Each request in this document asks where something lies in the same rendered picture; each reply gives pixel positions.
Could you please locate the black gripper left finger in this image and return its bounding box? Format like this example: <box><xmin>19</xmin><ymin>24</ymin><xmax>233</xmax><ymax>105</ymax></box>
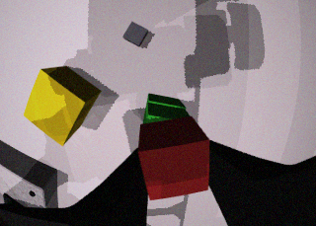
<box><xmin>0</xmin><ymin>148</ymin><xmax>149</xmax><ymax>226</ymax></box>

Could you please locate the red block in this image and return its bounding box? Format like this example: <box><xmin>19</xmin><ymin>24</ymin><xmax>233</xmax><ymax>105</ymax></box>
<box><xmin>138</xmin><ymin>116</ymin><xmax>210</xmax><ymax>199</ymax></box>

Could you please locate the yellow block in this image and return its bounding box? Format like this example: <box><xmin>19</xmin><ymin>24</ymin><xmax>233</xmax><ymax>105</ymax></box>
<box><xmin>24</xmin><ymin>65</ymin><xmax>100</xmax><ymax>146</ymax></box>

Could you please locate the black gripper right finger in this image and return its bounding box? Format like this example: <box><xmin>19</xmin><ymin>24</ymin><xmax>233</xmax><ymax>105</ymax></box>
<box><xmin>208</xmin><ymin>139</ymin><xmax>316</xmax><ymax>226</ymax></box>

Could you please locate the green block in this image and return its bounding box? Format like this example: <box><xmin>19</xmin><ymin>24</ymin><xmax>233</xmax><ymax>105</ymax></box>
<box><xmin>146</xmin><ymin>93</ymin><xmax>186</xmax><ymax>110</ymax></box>
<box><xmin>143</xmin><ymin>103</ymin><xmax>190</xmax><ymax>123</ymax></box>

